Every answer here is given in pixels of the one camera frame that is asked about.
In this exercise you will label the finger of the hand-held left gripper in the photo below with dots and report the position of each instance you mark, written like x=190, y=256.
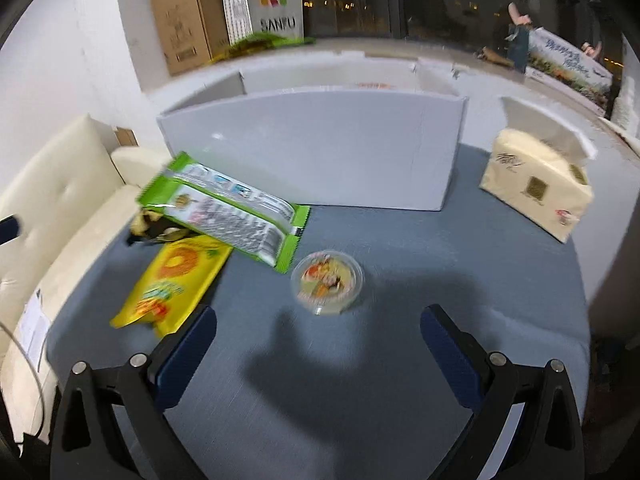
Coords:
x=9, y=230

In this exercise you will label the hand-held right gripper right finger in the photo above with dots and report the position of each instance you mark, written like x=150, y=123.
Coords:
x=447, y=355

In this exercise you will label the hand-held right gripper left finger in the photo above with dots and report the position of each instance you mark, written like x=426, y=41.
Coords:
x=185, y=345

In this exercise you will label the yellow snack packet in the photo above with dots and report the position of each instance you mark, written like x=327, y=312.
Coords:
x=170, y=280

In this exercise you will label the clear packet of yellow snacks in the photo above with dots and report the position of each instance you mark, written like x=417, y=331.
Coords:
x=155, y=227

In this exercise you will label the long green snack packet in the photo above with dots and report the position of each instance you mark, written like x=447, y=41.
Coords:
x=225, y=210

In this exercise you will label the clear jelly cup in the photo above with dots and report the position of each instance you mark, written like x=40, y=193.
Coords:
x=327, y=280

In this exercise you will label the white cardboard box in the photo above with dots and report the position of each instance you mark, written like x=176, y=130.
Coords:
x=325, y=160

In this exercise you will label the cream leather sofa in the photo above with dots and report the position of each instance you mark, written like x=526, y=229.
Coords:
x=65, y=200

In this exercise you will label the blue table mat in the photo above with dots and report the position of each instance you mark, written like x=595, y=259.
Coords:
x=425, y=260

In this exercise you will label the white paper label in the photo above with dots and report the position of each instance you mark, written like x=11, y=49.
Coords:
x=35, y=325

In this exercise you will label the brown cardboard piece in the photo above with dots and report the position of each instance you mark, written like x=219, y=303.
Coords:
x=126, y=137

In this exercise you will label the yellow tissue pack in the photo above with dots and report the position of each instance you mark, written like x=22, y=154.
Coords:
x=525, y=185

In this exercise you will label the brown cardboard box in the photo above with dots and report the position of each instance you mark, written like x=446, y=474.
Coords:
x=180, y=25

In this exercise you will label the brown wrapper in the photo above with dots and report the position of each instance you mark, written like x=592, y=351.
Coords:
x=495, y=56

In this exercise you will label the white plastic bottle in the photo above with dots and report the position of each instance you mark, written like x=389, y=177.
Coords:
x=621, y=102

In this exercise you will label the pile of green packets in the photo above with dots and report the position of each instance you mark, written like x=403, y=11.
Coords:
x=260, y=42

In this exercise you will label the printed gift box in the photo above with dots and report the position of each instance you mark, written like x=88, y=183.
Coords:
x=565, y=65

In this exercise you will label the pink curved object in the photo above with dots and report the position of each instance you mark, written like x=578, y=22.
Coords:
x=517, y=14
x=593, y=50

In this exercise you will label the white shopping bag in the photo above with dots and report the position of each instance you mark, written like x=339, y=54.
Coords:
x=270, y=5

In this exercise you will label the dark window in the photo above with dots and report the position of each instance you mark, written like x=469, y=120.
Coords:
x=440, y=0

